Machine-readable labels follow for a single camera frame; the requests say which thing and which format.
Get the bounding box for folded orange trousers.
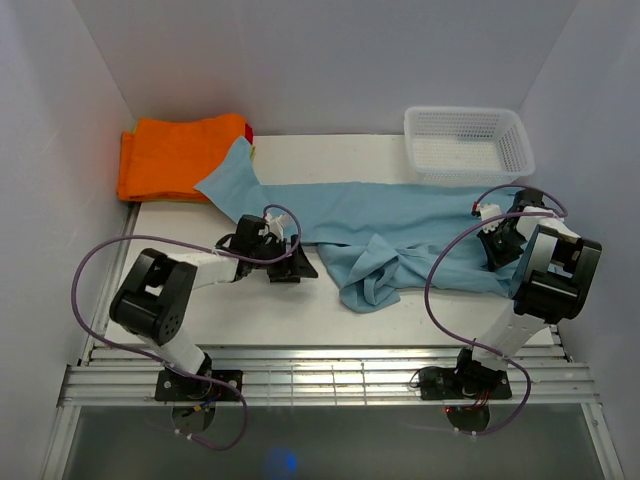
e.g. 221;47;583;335
117;114;248;203

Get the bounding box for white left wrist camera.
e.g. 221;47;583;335
261;212;291;241

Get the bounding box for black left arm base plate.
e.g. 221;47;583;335
154;369;243;403

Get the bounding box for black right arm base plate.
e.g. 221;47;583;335
417;367;512;400

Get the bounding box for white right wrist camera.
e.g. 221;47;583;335
471;202;503;233

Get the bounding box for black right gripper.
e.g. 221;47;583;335
477;222;528;271

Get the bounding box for white perforated plastic basket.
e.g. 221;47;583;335
403;106;535;186

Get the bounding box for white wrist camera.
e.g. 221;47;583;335
471;202;503;233
261;212;291;241

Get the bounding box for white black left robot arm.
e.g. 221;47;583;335
109;213;318;400

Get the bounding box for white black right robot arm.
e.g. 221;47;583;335
451;188;602;397

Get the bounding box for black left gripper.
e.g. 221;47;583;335
250;234;317;283

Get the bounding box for folded red trousers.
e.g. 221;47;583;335
244;124;254;144

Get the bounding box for light blue trousers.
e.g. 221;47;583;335
195;138;514;313

